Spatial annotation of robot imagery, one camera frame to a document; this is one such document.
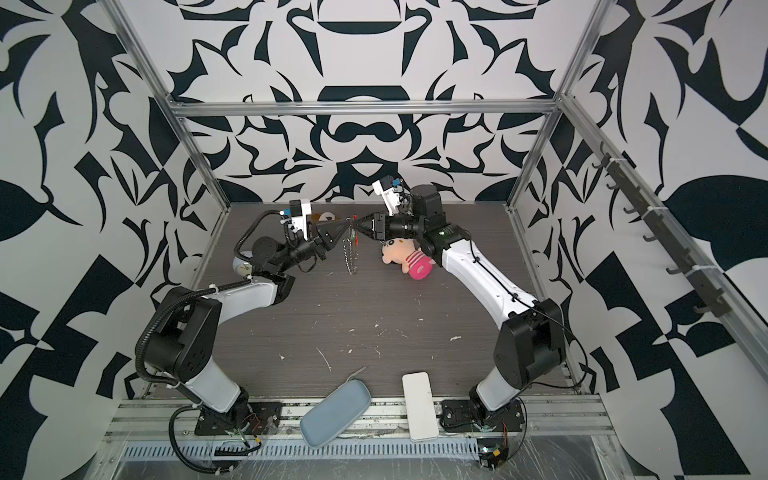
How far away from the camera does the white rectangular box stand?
27.7 inches

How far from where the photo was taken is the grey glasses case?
2.34 feet

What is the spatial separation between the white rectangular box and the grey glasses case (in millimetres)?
106

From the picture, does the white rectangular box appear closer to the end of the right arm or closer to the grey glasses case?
the grey glasses case
